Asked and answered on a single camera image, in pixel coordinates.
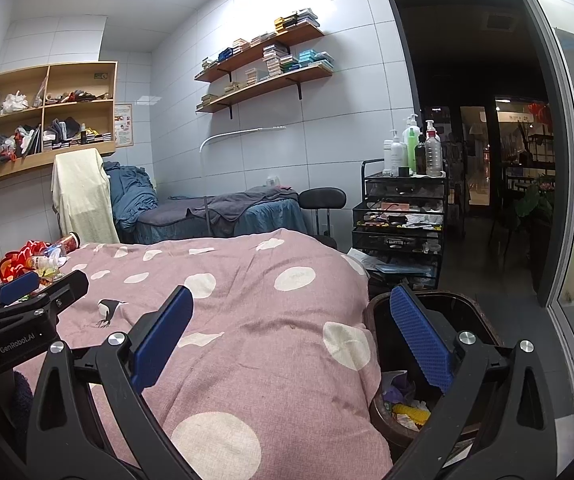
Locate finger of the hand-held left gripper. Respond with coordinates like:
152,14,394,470
32,270,90,311
0,271,40,322

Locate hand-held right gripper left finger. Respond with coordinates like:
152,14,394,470
26,285,195,480

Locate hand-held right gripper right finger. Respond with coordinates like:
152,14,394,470
389,282,558,480

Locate black trash bin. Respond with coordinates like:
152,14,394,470
364,290,506,454

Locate purple packet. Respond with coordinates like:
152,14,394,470
382,370,418,404

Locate yellow foam net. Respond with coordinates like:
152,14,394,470
392,402,430,426

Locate red plastic bag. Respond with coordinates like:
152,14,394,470
0,240,48,281

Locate clear plastic bottle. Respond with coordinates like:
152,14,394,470
24,247,70,271

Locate red chip can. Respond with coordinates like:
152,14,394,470
54,231,82,256

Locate cream towel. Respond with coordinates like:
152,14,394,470
51,148,120,246

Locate pink polka-dot blanket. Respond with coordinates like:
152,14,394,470
0,227,394,480

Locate black mesh trolley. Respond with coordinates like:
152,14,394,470
352,159,450,292

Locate blue bedding pile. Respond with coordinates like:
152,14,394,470
104,161,160,226

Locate wooden cubby shelf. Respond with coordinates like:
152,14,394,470
0,61,118,189

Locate white and red cloth pile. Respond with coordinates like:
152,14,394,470
0,127,42,161

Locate row of small flat boxes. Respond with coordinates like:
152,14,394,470
52,132,114,150

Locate grey blanket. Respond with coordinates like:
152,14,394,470
139,185,300,226

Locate dark folded cloths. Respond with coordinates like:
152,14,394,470
44,117,86,144

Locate massage bed with blue skirt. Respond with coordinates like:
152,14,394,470
117,185,308,246

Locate black stool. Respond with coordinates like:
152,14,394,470
298,187,348,251

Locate green potted plant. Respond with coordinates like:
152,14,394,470
514,177,556,226

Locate white plastic bag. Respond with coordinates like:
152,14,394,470
2,91,30,113

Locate clear pump bottle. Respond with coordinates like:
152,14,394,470
424,120,443,177

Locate white pump bottle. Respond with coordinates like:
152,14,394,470
390,130,408,176

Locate mixed small clutter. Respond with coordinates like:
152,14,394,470
44,89,110,104

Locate green pump bottle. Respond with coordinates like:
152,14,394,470
403,115,420,174

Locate white floor lamp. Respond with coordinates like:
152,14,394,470
199,126,288,236

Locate red hanging decoration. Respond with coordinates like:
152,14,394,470
527,102,550,126

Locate stacks of small boxes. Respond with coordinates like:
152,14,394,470
201,8,320,74

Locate wall poster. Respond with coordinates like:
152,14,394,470
114,104,134,149

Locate dark door frame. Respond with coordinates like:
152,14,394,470
388,0,574,307

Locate wooden wall shelf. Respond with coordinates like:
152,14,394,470
196,65,336,120
194,25,326,84

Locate wall shelves with boxes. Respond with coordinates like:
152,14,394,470
199,42,336,106

